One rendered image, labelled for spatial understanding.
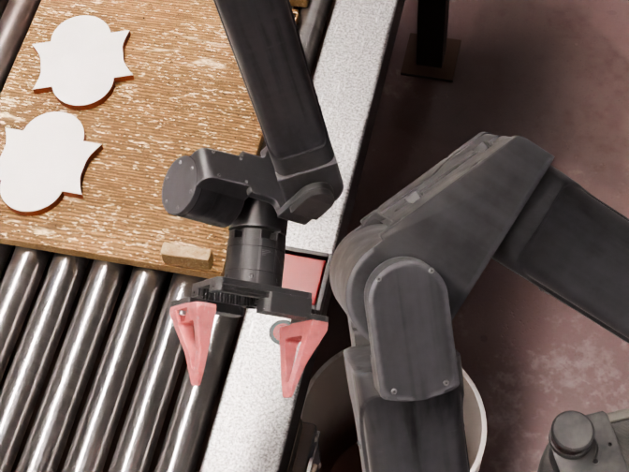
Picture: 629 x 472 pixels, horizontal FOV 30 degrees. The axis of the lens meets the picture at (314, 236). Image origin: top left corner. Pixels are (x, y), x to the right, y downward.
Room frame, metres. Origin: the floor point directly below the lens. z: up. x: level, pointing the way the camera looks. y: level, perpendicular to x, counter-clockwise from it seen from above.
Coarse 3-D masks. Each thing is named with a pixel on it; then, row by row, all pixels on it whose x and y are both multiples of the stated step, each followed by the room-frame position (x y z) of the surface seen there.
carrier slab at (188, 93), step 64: (64, 0) 1.12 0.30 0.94; (128, 0) 1.11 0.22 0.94; (192, 0) 1.09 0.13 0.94; (128, 64) 1.00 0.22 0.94; (192, 64) 0.98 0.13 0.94; (0, 128) 0.91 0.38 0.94; (128, 128) 0.89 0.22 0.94; (192, 128) 0.88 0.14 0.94; (256, 128) 0.87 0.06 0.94; (128, 192) 0.80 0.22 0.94; (128, 256) 0.71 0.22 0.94
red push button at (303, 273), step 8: (288, 256) 0.69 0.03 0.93; (296, 256) 0.69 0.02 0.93; (288, 264) 0.68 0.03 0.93; (296, 264) 0.68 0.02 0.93; (304, 264) 0.67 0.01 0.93; (312, 264) 0.67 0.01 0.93; (320, 264) 0.67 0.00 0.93; (288, 272) 0.67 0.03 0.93; (296, 272) 0.67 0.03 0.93; (304, 272) 0.66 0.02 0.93; (312, 272) 0.66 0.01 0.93; (320, 272) 0.66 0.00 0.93; (288, 280) 0.66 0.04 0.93; (296, 280) 0.65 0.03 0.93; (304, 280) 0.65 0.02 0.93; (312, 280) 0.65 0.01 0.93; (320, 280) 0.65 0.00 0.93; (296, 288) 0.64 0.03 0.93; (304, 288) 0.64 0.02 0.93; (312, 288) 0.64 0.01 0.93; (312, 296) 0.63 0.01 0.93; (312, 304) 0.62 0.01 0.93
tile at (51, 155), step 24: (48, 120) 0.91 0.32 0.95; (72, 120) 0.90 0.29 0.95; (24, 144) 0.88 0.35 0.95; (48, 144) 0.87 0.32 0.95; (72, 144) 0.87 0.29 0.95; (96, 144) 0.86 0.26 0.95; (0, 168) 0.84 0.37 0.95; (24, 168) 0.84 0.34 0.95; (48, 168) 0.84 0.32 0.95; (72, 168) 0.83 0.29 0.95; (0, 192) 0.81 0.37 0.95; (24, 192) 0.80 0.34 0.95; (48, 192) 0.80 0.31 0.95; (72, 192) 0.80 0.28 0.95
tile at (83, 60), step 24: (72, 24) 1.06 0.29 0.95; (96, 24) 1.06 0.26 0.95; (48, 48) 1.03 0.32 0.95; (72, 48) 1.02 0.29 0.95; (96, 48) 1.02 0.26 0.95; (120, 48) 1.01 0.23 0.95; (48, 72) 0.99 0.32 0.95; (72, 72) 0.98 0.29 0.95; (96, 72) 0.98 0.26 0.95; (120, 72) 0.97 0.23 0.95; (72, 96) 0.94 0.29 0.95; (96, 96) 0.94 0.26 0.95
